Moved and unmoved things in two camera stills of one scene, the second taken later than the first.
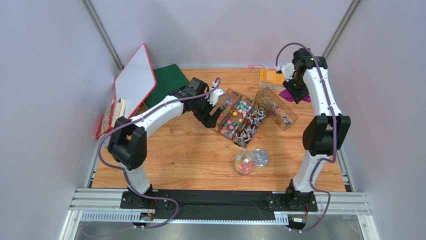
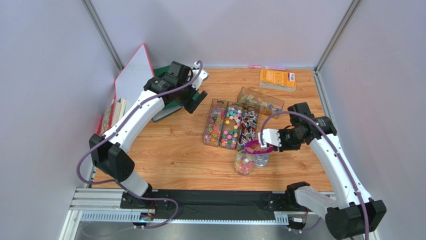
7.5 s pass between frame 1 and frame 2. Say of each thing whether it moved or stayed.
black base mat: stayed
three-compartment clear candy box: moved
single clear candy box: moved
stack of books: stayed
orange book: stayed
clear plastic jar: stayed
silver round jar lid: stayed
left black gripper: moved
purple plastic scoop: moved
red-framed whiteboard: stayed
